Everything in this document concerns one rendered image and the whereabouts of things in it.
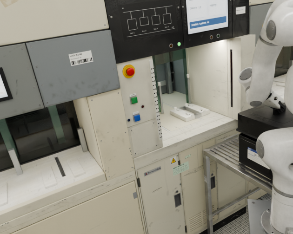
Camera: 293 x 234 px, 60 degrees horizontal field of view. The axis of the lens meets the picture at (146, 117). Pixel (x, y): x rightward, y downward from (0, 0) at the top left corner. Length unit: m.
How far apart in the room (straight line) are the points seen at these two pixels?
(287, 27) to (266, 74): 0.35
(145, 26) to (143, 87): 0.30
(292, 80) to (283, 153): 0.23
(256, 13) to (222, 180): 1.13
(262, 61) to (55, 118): 1.21
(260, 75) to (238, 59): 0.59
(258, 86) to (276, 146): 0.29
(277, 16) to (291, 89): 0.22
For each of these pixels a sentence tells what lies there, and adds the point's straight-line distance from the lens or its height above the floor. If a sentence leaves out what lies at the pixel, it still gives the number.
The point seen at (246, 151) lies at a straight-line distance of 1.48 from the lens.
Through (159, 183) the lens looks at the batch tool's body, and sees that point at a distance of 1.61.
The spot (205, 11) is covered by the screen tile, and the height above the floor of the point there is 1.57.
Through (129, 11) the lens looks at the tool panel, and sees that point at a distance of 1.28.
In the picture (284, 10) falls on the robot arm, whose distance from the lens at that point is 0.81.
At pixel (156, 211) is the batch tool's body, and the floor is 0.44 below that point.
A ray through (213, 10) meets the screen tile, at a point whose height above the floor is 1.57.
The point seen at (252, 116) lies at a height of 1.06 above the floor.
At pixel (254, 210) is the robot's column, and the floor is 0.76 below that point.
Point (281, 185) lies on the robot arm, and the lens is 1.04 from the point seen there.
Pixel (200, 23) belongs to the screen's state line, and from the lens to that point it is 1.49.
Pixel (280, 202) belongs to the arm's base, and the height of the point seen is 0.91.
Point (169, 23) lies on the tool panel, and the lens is 1.38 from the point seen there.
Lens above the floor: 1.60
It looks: 22 degrees down
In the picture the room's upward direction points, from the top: 8 degrees counter-clockwise
